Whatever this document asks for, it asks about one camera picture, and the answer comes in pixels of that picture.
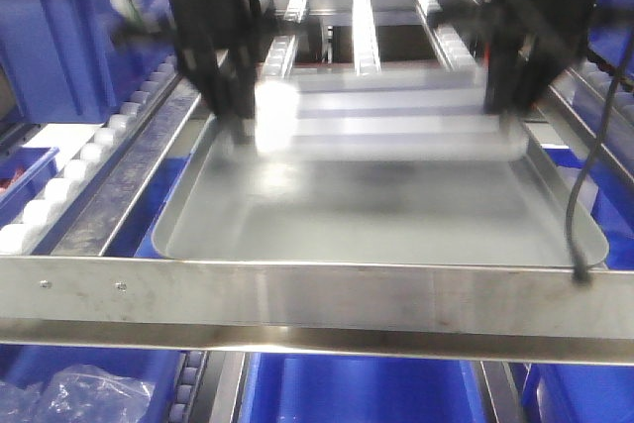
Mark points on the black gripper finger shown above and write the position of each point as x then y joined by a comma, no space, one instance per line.
196,43
245,55
530,43

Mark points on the small silver tray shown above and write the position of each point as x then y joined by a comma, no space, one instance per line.
411,115

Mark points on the large grey tray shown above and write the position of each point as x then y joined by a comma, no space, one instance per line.
231,204

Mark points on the white roller track centre-left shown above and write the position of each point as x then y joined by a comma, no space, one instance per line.
282,51

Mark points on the white roller track centre-right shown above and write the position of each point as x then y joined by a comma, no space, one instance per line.
449,48

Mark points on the white roller track centre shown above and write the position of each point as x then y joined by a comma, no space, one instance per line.
365,48

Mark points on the blue bin upper left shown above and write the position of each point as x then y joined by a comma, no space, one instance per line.
61,63

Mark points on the small blue bin left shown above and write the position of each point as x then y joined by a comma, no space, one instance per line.
23,175

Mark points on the white roller track far left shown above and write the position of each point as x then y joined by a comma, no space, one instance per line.
39,215

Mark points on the lower roller track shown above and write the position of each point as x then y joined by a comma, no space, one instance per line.
188,382

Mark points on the blue bin lower centre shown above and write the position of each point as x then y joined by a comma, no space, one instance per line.
328,388

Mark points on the blue bin lower right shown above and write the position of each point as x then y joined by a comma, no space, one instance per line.
575,393

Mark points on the clear plastic bag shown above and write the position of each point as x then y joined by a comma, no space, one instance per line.
79,393

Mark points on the blue bin lower left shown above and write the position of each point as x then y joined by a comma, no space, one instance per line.
23,365

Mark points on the steel right divider rail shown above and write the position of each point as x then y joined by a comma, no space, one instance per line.
617,149

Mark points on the steel divider rail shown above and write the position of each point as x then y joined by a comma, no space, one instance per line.
617,149
99,209

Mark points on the steel left divider rail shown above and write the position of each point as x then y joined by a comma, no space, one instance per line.
99,209

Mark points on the steel front rack rail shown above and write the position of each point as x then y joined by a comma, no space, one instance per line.
531,314

